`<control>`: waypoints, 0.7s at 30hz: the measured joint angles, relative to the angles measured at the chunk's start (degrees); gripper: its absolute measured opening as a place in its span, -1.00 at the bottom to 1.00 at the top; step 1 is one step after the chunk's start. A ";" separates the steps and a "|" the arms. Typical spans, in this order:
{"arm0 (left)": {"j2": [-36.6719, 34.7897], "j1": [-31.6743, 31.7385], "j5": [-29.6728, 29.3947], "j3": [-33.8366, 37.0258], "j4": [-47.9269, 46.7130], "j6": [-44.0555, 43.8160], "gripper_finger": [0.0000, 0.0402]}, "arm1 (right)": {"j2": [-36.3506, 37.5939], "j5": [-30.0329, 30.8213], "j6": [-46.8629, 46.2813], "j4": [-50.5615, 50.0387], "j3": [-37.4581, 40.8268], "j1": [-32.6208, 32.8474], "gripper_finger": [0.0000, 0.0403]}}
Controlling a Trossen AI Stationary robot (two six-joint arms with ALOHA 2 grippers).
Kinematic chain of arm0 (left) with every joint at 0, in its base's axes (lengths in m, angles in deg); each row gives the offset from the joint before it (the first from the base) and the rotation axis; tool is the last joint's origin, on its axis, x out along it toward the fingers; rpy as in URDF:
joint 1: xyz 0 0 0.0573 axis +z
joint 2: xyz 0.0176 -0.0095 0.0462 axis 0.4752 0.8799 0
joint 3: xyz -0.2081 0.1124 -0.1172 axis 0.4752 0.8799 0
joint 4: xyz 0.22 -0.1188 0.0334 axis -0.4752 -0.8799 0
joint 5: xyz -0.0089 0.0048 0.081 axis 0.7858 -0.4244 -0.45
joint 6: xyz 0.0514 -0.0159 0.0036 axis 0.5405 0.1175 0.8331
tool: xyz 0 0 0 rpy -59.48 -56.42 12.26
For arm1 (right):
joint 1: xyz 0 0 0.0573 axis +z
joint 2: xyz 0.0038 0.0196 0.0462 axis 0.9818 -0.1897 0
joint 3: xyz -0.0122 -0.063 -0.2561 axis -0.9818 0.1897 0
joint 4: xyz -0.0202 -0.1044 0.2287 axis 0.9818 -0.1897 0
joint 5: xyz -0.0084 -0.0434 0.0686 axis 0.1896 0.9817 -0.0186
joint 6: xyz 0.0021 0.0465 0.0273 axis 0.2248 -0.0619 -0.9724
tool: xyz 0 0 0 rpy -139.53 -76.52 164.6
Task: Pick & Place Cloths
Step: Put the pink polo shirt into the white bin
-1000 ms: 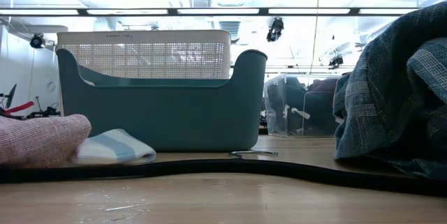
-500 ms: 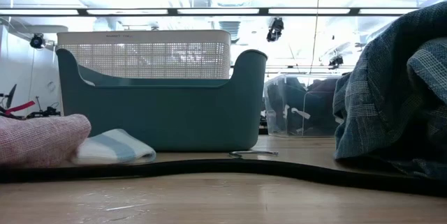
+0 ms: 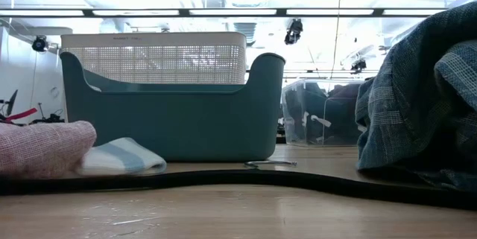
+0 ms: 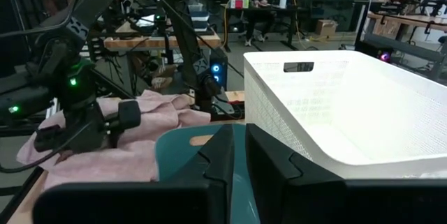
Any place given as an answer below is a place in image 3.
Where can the black clothes hanger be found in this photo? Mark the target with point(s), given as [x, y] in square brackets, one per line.
[223, 179]

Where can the dark navy cloth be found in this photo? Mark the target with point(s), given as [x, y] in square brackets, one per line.
[298, 112]

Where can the white blue striped cloth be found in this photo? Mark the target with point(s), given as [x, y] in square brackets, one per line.
[123, 157]

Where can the white perforated laundry basket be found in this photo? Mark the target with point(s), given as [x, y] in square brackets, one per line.
[149, 64]

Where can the teal plastic bin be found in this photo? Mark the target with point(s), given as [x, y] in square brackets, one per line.
[179, 127]

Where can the pale pink woven cloth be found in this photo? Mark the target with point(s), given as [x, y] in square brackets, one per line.
[41, 149]

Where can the overhead light bar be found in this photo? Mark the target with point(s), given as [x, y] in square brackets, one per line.
[184, 12]

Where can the black hanging ceiling camera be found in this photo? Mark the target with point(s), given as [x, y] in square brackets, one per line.
[357, 66]
[39, 43]
[294, 30]

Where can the blue denim jeans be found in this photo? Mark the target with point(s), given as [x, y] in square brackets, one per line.
[410, 101]

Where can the clear plastic container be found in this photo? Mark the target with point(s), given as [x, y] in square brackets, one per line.
[294, 139]

